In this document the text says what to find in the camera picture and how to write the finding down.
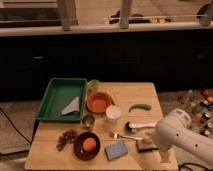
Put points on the red bowl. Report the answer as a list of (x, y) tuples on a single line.
[(98, 102)]

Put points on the small metal cup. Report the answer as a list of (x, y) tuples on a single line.
[(88, 122)]

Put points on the dark brown plate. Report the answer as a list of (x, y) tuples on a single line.
[(79, 150)]

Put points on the light green cup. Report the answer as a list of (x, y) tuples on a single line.
[(93, 85)]

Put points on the white plastic cup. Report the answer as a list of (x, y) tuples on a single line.
[(113, 113)]

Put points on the orange fruit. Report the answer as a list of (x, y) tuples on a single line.
[(89, 144)]

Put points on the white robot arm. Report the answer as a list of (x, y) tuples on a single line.
[(173, 129)]

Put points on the grey folded cloth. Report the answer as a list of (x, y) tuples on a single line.
[(73, 106)]

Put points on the green plastic tray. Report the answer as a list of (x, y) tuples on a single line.
[(59, 93)]

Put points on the brown grape bunch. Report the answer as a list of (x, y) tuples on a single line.
[(67, 137)]

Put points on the yellow banana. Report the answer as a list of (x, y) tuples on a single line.
[(113, 99)]

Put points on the metal fork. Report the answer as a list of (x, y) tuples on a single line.
[(117, 136)]

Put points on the blue sponge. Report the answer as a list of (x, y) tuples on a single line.
[(116, 150)]

